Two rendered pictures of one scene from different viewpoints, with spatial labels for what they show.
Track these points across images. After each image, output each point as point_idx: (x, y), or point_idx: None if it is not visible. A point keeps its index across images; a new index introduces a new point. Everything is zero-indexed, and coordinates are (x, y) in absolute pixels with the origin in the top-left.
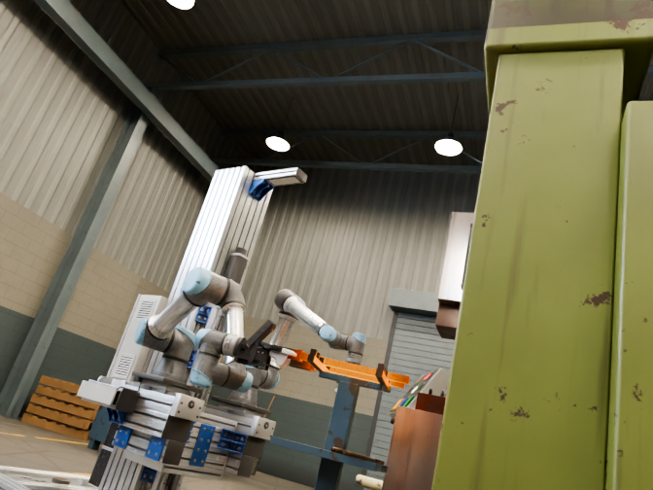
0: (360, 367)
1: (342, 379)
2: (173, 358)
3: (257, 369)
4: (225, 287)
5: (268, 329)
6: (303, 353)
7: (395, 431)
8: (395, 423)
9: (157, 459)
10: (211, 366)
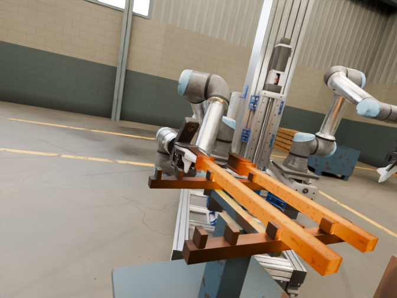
0: (247, 199)
1: (228, 210)
2: (217, 139)
3: (304, 143)
4: (204, 83)
5: (185, 128)
6: (202, 161)
7: (379, 294)
8: (381, 282)
9: (206, 206)
10: (162, 162)
